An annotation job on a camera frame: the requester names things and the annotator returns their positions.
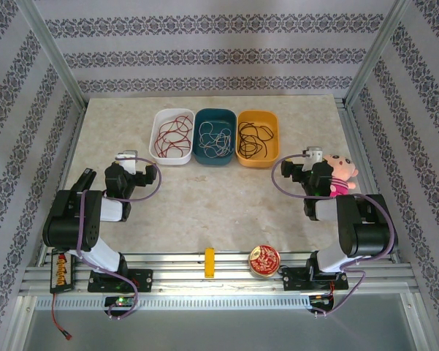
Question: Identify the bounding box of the round red gold tin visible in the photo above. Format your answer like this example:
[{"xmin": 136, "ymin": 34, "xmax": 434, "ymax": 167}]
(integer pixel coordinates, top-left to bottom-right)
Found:
[{"xmin": 249, "ymin": 244, "xmax": 282, "ymax": 278}]

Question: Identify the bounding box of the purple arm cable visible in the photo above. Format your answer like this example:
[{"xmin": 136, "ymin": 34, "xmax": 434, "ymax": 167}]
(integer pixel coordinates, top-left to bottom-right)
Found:
[
  {"xmin": 75, "ymin": 156, "xmax": 164, "ymax": 321},
  {"xmin": 271, "ymin": 153, "xmax": 394, "ymax": 320}
]

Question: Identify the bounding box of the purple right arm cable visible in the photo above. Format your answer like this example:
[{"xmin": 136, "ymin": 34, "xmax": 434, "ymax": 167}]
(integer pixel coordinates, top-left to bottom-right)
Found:
[{"xmin": 271, "ymin": 153, "xmax": 394, "ymax": 320}]

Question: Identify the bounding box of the yellow block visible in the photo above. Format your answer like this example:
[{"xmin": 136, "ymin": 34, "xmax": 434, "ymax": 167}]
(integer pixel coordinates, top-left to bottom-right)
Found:
[{"xmin": 203, "ymin": 247, "xmax": 216, "ymax": 279}]

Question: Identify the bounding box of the black stapler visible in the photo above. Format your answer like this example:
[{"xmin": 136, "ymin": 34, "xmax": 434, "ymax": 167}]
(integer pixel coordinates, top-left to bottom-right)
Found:
[{"xmin": 71, "ymin": 167, "xmax": 97, "ymax": 193}]

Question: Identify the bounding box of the black orange terminal board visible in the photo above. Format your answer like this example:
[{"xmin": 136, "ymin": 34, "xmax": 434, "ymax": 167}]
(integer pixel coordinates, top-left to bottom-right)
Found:
[{"xmin": 50, "ymin": 252, "xmax": 75, "ymax": 294}]

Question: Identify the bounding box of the grey metal panel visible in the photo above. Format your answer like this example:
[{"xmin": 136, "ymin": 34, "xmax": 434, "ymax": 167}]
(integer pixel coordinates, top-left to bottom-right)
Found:
[{"xmin": 21, "ymin": 292, "xmax": 421, "ymax": 351}]

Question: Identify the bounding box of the white plastic tray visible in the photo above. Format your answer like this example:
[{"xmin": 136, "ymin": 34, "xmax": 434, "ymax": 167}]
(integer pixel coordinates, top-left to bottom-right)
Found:
[{"xmin": 148, "ymin": 107, "xmax": 194, "ymax": 166}]

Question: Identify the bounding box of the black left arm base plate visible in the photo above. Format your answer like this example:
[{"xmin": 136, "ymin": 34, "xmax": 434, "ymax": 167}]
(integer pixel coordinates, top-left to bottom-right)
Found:
[{"xmin": 87, "ymin": 268, "xmax": 154, "ymax": 293}]

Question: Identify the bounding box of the aluminium side rail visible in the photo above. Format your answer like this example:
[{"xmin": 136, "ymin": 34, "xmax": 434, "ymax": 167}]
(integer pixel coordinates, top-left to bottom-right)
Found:
[
  {"xmin": 334, "ymin": 97, "xmax": 413, "ymax": 264},
  {"xmin": 39, "ymin": 105, "xmax": 89, "ymax": 257}
]

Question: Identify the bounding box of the thin black cable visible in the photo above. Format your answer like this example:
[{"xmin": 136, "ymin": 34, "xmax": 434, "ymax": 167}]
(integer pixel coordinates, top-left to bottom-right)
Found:
[{"xmin": 237, "ymin": 120, "xmax": 275, "ymax": 161}]

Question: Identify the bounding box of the aluminium frame post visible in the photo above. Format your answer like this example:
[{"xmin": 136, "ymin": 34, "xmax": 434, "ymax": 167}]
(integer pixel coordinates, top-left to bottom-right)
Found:
[
  {"xmin": 17, "ymin": 0, "xmax": 88, "ymax": 110},
  {"xmin": 344, "ymin": 0, "xmax": 417, "ymax": 107}
]

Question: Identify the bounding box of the red wire with plug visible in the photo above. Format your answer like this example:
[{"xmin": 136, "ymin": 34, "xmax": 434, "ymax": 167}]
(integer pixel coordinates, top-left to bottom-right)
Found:
[{"xmin": 50, "ymin": 292, "xmax": 73, "ymax": 339}]

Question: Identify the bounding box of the thin white cable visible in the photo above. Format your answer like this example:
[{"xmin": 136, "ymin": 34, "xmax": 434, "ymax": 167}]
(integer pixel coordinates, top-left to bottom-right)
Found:
[{"xmin": 198, "ymin": 120, "xmax": 234, "ymax": 159}]

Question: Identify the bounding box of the teal plastic tray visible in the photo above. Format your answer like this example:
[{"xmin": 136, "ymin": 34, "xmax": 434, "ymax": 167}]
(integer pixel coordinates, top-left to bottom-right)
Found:
[{"xmin": 192, "ymin": 107, "xmax": 238, "ymax": 167}]

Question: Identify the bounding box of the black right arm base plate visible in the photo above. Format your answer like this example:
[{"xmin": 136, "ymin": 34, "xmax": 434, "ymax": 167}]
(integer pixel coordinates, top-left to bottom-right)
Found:
[{"xmin": 281, "ymin": 266, "xmax": 348, "ymax": 293}]

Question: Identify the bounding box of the thin red cable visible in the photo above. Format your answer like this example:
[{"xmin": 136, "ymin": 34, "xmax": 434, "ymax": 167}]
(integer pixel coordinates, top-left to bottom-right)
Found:
[{"xmin": 152, "ymin": 114, "xmax": 193, "ymax": 160}]

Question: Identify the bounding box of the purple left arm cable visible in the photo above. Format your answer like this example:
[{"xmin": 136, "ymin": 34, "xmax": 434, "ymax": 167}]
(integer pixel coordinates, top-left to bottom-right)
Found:
[{"xmin": 75, "ymin": 156, "xmax": 164, "ymax": 321}]

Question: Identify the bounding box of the aluminium mounting rail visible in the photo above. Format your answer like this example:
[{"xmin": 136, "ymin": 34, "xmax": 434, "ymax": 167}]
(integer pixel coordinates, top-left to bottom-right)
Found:
[{"xmin": 21, "ymin": 250, "xmax": 413, "ymax": 295}]

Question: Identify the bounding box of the perforated metal cable duct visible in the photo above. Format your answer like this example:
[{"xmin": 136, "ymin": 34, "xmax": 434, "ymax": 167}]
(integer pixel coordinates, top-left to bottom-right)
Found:
[{"xmin": 36, "ymin": 295, "xmax": 312, "ymax": 309}]

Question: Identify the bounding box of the orange plastic tray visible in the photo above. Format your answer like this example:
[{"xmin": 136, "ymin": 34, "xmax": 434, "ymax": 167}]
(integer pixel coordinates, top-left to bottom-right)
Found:
[{"xmin": 235, "ymin": 110, "xmax": 280, "ymax": 170}]

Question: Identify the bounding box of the circuit board with green light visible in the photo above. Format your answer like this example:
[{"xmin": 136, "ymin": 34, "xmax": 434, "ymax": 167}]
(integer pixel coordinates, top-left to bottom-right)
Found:
[{"xmin": 104, "ymin": 295, "xmax": 136, "ymax": 307}]

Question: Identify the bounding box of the pink plush doll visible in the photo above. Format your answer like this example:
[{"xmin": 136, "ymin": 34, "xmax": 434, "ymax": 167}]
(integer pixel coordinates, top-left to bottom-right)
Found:
[{"xmin": 321, "ymin": 153, "xmax": 359, "ymax": 198}]

